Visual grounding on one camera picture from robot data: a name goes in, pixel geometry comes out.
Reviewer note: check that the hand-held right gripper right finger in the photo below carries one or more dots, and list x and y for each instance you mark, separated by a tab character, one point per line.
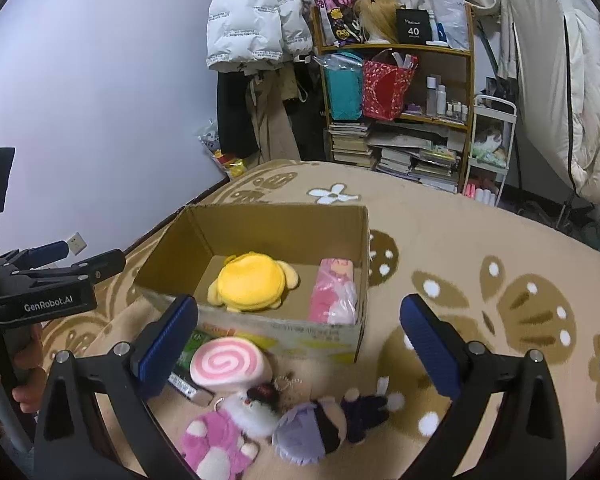
427	347

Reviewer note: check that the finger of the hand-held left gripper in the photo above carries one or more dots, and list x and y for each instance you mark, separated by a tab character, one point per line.
100	265
50	250

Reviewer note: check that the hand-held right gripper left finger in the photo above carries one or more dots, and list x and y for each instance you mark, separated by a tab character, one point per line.
167	350

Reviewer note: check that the pink swirl roll plush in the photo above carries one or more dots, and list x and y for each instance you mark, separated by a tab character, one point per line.
225	364

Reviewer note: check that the dark purple plush toy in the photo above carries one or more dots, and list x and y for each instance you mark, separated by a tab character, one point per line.
365	405

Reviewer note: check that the pink bunny plush toy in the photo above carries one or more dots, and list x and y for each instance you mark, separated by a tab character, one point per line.
215	440

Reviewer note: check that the purple-haired plush doll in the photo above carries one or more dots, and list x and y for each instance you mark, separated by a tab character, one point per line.
305	425

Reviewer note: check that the person's left hand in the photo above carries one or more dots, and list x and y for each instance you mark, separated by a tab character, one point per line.
27	380

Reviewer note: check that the green snack packet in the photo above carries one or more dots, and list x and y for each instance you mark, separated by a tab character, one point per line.
187	352

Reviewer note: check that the yellow plush toy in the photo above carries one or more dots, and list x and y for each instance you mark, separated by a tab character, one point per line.
250	285

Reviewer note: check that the pink plush in plastic bag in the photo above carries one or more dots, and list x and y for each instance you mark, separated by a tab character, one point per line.
330	290

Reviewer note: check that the beige flower printed blanket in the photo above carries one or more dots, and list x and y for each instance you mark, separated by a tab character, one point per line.
480	240

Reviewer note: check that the pile of snack packets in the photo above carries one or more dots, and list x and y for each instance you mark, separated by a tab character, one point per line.
220	152

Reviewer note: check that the stack of books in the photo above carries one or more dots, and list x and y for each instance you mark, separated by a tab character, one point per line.
395	152

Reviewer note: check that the black hanging coat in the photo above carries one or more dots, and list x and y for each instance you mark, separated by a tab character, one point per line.
230	115

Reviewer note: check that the white trolley cart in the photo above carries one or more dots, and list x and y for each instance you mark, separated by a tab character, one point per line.
490	150

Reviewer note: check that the beige hanging trousers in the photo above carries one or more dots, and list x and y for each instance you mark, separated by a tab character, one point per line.
272	120

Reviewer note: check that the row of cosmetic bottles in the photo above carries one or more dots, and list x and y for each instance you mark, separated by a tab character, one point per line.
440	102

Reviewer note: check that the red patterned bag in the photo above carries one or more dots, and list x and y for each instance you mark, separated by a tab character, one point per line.
385	87

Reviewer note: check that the teal bag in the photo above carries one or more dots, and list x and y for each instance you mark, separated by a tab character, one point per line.
342	90

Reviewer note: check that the wooden shelf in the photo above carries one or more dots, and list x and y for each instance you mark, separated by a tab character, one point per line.
445	67

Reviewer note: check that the white puffer jacket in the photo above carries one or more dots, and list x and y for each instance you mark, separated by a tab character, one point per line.
250	15

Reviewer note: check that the cream duvet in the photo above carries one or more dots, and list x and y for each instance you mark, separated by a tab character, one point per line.
570	85

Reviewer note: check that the black cardboard box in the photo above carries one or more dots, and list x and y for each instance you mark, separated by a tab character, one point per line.
414	25

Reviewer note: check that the blonde wig head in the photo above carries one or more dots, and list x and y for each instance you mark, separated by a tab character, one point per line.
375	12

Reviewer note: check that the colourful printed bag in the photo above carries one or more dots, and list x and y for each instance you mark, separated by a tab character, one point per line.
337	17

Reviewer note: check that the white plastic bag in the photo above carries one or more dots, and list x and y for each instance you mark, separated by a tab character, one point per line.
447	5

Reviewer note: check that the white wall socket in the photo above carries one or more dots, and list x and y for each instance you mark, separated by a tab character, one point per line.
77	243

